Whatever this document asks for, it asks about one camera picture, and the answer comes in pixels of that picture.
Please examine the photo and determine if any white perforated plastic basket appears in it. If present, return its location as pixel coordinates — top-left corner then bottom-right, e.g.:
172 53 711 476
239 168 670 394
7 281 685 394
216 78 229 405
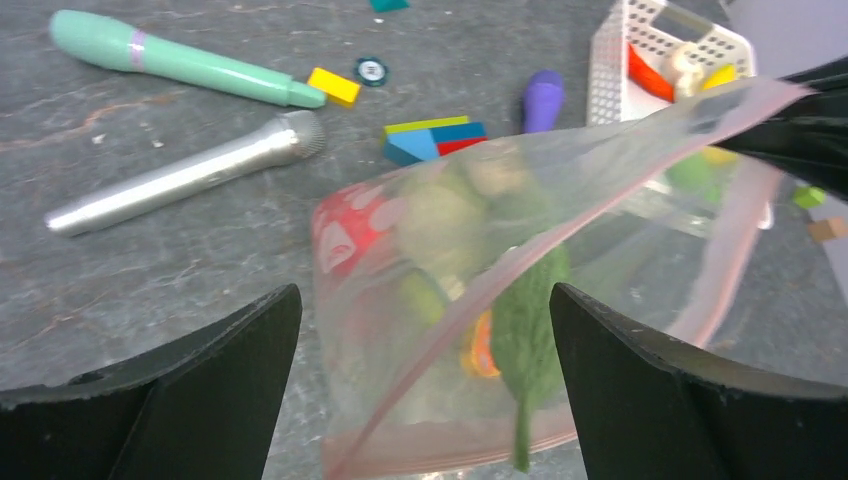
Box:
586 0 757 125

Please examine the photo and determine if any yellow small brick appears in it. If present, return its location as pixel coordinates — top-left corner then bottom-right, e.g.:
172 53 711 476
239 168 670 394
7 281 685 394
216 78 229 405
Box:
307 67 360 108

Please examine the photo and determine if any clear polka dot zip bag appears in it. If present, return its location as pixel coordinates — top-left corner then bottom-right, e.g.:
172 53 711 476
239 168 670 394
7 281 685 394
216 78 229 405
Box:
312 77 808 479

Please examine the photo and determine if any red toy apple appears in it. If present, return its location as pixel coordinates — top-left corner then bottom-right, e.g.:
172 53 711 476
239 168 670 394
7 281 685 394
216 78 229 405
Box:
312 182 407 294

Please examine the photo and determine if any mint green toy microphone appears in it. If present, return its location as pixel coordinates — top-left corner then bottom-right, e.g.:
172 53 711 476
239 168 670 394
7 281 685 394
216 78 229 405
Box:
49 10 327 109

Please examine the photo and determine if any small green cube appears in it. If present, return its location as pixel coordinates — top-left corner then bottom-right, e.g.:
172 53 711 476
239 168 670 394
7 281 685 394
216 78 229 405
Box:
792 186 827 210

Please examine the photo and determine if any tan wooden cube right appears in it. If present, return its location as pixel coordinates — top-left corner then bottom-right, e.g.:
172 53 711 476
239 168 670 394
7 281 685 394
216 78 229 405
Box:
807 217 848 244

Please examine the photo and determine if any white toy garlic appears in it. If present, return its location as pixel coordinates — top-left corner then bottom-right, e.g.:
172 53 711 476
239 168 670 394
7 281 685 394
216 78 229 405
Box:
466 148 530 197

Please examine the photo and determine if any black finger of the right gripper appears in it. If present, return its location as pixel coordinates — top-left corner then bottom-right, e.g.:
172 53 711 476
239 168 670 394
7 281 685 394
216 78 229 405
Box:
718 56 847 201

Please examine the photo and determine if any teal small block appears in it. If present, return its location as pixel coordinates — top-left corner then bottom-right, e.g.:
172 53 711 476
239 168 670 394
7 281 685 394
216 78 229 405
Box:
369 0 409 13

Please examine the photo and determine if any yellow toy banana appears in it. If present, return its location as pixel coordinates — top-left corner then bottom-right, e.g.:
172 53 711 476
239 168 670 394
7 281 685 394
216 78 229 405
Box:
700 64 738 91

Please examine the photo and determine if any orange round toy slice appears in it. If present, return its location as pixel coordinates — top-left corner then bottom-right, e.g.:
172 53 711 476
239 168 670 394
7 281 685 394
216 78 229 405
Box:
460 310 501 378

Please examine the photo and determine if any short green toy gourd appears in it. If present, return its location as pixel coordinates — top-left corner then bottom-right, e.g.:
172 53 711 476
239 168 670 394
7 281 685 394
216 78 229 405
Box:
665 152 723 204

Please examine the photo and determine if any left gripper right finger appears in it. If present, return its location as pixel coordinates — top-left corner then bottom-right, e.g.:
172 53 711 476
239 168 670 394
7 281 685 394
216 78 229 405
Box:
550 283 847 479

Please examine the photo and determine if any silver toy microphone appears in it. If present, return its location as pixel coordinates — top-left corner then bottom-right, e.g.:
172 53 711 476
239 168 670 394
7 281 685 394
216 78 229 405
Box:
44 110 325 237

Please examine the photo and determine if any blue red green brick stack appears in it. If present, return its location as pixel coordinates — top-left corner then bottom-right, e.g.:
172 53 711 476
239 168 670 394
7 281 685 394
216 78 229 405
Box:
382 115 488 167

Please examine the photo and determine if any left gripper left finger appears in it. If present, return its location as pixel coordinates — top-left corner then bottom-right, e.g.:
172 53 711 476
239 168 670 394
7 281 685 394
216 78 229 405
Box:
1 284 302 479

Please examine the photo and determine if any purple toy microphone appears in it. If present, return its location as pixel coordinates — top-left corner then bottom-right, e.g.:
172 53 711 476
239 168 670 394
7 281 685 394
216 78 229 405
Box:
522 70 565 134

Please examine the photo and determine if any small round teal gear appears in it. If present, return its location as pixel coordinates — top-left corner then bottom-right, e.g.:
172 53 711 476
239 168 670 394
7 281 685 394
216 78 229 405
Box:
353 57 390 87

